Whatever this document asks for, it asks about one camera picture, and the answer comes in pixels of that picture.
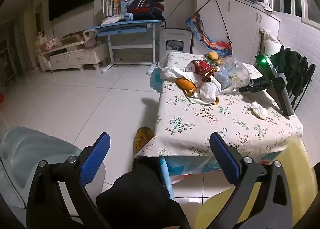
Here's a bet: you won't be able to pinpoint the white plastic bag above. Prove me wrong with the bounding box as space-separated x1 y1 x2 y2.
160 66 200 103

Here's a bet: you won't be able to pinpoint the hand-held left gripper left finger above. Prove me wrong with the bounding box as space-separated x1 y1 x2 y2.
26 132 112 229

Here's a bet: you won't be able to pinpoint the blue patterned table cover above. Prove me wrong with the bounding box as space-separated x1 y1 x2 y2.
149 65 220 199

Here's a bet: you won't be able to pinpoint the colourful printed bag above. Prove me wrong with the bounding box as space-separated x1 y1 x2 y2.
185 11 233 57

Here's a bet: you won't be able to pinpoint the colourful patterned slipper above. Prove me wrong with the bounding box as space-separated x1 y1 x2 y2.
133 126 155 153

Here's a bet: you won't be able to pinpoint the clear plastic bag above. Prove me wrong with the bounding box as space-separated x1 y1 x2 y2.
217 55 251 88

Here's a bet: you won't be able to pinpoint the white papers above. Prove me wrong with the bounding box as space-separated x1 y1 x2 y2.
101 16 122 25

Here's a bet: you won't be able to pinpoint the row of books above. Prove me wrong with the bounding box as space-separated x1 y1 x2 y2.
101 0 132 17

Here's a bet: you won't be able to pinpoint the dark striped backpack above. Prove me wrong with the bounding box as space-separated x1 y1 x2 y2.
127 0 165 21

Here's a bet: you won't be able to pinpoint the crumpled white tissue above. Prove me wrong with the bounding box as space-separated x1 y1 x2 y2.
247 101 268 121

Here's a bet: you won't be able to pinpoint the black cord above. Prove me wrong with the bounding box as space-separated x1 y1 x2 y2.
197 0 232 44

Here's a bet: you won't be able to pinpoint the small white crumpled wrapper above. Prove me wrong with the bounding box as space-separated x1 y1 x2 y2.
199 79 223 104

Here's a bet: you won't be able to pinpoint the black folding chair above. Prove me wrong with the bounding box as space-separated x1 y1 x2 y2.
287 56 317 113

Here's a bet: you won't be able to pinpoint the white pillow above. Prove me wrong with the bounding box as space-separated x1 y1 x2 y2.
261 29 283 57

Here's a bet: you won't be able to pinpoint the person's black trouser leg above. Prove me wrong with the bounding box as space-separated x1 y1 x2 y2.
96 156 190 229

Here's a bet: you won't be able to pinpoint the pink soft toy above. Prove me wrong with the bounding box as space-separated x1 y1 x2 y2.
46 38 62 51

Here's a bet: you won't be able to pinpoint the dark wicker basket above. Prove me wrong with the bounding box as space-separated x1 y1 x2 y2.
204 53 227 66

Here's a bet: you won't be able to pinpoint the white floor appliance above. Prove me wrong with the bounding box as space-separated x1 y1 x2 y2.
159 28 193 56

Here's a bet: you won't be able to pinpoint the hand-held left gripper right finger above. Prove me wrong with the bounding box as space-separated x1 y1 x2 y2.
207 132 297 229

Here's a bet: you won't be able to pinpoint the cream television cabinet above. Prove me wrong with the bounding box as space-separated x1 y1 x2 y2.
37 40 108 71

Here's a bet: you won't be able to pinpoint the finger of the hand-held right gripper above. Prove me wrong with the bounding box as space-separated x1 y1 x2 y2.
239 78 269 94

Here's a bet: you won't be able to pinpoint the blue desk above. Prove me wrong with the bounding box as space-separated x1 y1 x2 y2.
86 19 163 74

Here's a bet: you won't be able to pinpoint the yellow plastic bin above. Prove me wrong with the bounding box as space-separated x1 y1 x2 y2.
194 137 318 229

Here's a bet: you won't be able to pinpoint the dark jacket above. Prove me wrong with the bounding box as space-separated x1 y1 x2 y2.
270 46 309 97

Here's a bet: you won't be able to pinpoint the white cabinet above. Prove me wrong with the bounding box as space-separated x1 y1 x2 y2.
194 0 282 64

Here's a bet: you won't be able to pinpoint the wooden chair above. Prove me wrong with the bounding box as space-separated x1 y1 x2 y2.
259 29 265 54

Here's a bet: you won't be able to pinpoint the floral tablecloth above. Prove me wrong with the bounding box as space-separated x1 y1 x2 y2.
135 52 303 158

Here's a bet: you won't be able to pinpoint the pink kettlebell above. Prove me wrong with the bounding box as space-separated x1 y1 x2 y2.
83 30 97 48

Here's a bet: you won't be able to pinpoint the red snack wrapper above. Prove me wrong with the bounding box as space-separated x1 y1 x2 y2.
184 59 218 77

